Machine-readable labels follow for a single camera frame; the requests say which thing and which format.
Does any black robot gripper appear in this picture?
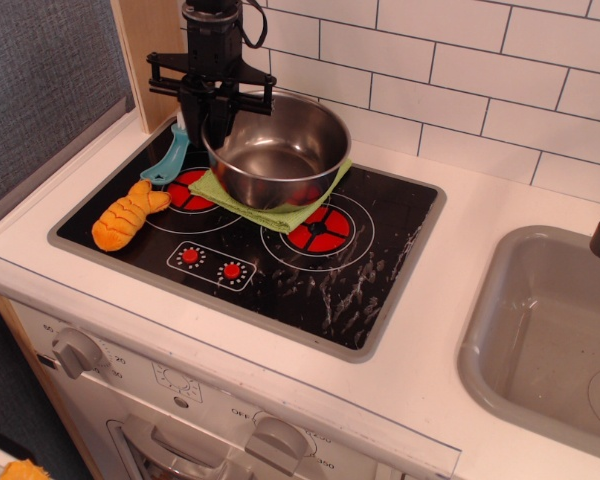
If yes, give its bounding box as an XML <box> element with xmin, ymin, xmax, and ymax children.
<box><xmin>147</xmin><ymin>17</ymin><xmax>275</xmax><ymax>149</ymax></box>

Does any stainless steel pot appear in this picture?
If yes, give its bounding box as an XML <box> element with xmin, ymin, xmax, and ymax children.
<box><xmin>201</xmin><ymin>92</ymin><xmax>351</xmax><ymax>213</ymax></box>

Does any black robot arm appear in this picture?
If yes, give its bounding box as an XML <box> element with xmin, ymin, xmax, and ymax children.
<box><xmin>147</xmin><ymin>1</ymin><xmax>276</xmax><ymax>148</ymax></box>

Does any green cloth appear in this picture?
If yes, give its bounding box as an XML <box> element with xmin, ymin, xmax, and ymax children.
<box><xmin>188</xmin><ymin>159</ymin><xmax>353</xmax><ymax>234</ymax></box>

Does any blue dish brush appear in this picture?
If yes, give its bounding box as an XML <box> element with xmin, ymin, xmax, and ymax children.
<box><xmin>140</xmin><ymin>111</ymin><xmax>190</xmax><ymax>186</ymax></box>

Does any orange plush shrimp toy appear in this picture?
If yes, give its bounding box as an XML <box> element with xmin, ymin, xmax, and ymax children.
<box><xmin>91</xmin><ymin>180</ymin><xmax>171</xmax><ymax>252</ymax></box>

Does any left red stove knob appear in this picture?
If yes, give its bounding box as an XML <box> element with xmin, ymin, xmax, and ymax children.
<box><xmin>181</xmin><ymin>248</ymin><xmax>200</xmax><ymax>265</ymax></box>

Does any red stove knob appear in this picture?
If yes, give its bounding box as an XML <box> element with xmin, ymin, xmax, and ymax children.
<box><xmin>222</xmin><ymin>263</ymin><xmax>242</xmax><ymax>281</ymax></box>
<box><xmin>181</xmin><ymin>248</ymin><xmax>200</xmax><ymax>265</ymax></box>

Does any right red stove knob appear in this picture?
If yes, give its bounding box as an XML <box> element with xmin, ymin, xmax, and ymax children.
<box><xmin>222</xmin><ymin>263</ymin><xmax>242</xmax><ymax>281</ymax></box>

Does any black toy stove top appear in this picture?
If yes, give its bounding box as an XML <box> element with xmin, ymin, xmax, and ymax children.
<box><xmin>49</xmin><ymin>128</ymin><xmax>446</xmax><ymax>362</ymax></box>

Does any left grey oven knob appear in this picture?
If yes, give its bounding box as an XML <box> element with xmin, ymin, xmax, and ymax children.
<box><xmin>52</xmin><ymin>328</ymin><xmax>103</xmax><ymax>379</ymax></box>

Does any grey oven knob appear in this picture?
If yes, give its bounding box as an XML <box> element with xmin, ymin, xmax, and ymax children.
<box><xmin>245</xmin><ymin>417</ymin><xmax>309</xmax><ymax>476</ymax></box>
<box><xmin>52</xmin><ymin>328</ymin><xmax>103</xmax><ymax>379</ymax></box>

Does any right grey oven knob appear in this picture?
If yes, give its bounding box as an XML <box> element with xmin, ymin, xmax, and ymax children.
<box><xmin>245</xmin><ymin>417</ymin><xmax>309</xmax><ymax>476</ymax></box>

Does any orange plush toy bottom corner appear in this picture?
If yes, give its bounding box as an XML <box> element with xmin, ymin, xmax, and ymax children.
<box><xmin>0</xmin><ymin>459</ymin><xmax>51</xmax><ymax>480</ymax></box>

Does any grey sink basin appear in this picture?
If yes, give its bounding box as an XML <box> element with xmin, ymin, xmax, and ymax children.
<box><xmin>458</xmin><ymin>225</ymin><xmax>600</xmax><ymax>458</ymax></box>

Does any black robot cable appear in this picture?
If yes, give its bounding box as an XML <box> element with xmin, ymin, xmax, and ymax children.
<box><xmin>239</xmin><ymin>0</ymin><xmax>270</xmax><ymax>50</ymax></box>

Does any wooden side post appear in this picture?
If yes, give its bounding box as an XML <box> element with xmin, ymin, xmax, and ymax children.
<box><xmin>110</xmin><ymin>0</ymin><xmax>186</xmax><ymax>134</ymax></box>

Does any grey oven door handle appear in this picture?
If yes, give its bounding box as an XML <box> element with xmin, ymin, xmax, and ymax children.
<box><xmin>119</xmin><ymin>415</ymin><xmax>256</xmax><ymax>479</ymax></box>

